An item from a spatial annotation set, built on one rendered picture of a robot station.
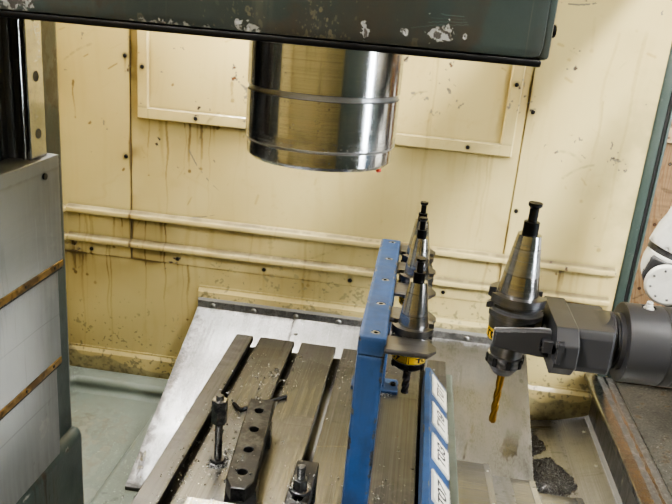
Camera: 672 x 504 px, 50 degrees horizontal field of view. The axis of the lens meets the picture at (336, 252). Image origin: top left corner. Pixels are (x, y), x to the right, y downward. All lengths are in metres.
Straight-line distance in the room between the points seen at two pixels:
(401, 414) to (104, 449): 0.79
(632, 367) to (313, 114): 0.43
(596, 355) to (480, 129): 1.05
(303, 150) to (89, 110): 1.32
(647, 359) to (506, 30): 0.38
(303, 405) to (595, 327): 0.78
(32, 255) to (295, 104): 0.55
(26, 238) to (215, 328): 0.94
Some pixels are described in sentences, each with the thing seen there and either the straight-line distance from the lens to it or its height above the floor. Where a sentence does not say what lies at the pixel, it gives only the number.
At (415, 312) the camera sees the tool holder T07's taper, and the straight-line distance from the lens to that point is 1.04.
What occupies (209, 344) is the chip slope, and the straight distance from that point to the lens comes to 1.91.
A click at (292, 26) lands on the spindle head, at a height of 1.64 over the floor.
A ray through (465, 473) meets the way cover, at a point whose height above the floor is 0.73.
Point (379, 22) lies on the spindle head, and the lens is 0.64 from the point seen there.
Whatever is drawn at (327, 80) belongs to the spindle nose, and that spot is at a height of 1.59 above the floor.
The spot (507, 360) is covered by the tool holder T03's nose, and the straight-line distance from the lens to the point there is 0.83.
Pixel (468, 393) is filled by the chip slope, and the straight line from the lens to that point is 1.84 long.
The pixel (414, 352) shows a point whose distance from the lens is 1.00.
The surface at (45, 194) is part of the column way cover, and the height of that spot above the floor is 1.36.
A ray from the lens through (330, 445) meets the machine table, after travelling 1.36.
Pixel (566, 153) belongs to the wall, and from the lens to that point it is 1.82.
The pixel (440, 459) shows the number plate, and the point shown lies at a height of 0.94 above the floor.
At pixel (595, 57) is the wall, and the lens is 1.81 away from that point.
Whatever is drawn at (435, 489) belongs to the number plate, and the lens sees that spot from 1.20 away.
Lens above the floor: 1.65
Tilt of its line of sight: 19 degrees down
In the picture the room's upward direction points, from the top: 5 degrees clockwise
